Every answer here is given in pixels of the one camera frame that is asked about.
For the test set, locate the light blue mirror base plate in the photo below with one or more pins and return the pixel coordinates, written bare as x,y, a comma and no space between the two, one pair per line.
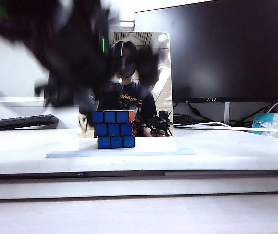
153,152

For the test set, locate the thin white flat board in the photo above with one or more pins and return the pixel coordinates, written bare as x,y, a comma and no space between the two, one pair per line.
238,128

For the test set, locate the frameless rectangular tabletop mirror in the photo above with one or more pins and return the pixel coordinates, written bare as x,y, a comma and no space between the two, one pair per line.
164,102

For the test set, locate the black computer keyboard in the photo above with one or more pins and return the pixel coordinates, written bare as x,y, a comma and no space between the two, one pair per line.
19,122

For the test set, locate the blue and white box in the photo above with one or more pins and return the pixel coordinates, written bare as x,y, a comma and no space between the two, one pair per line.
265,122

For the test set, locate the blue and orange Rubik's cube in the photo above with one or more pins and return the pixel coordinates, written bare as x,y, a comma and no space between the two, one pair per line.
113,129

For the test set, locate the grey monitor stand post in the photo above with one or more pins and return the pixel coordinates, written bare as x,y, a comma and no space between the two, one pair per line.
227,112

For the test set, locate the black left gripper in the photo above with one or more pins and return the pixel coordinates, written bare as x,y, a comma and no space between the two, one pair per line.
78,41

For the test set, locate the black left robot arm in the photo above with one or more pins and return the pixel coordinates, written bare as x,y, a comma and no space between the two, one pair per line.
14,17

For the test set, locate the black AOC computer monitor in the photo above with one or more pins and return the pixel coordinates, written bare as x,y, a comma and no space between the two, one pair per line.
226,48

